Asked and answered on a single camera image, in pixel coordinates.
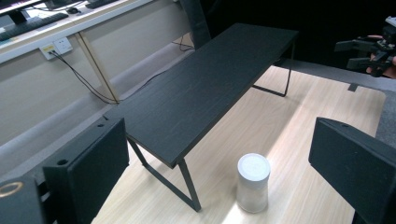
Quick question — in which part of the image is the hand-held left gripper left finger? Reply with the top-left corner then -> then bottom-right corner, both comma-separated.
42,116 -> 131,224

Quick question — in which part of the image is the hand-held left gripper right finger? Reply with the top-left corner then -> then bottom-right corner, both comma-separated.
307,117 -> 396,224

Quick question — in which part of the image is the white cylindrical cup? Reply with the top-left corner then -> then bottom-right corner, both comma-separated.
235,152 -> 272,215

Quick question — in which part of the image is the wooden desk leg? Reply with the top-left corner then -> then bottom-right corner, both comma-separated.
74,31 -> 121,105

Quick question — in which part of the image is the black desk shelf riser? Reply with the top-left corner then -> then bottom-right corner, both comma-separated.
103,22 -> 300,213

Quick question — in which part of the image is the white office desk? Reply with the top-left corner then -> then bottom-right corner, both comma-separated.
0,0 -> 154,65

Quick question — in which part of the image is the black keyboard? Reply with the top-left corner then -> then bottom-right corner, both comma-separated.
85,0 -> 120,9
0,12 -> 70,42

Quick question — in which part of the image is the black stand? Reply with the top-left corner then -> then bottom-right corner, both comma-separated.
178,0 -> 213,49

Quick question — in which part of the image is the computer monitor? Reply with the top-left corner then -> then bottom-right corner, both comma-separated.
0,0 -> 43,25

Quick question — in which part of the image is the black power cable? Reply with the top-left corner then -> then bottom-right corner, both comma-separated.
49,50 -> 119,105

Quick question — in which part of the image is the white wall power outlet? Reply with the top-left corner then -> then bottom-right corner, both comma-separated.
38,36 -> 74,61

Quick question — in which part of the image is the thin black cable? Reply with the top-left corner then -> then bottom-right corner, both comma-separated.
171,33 -> 196,53

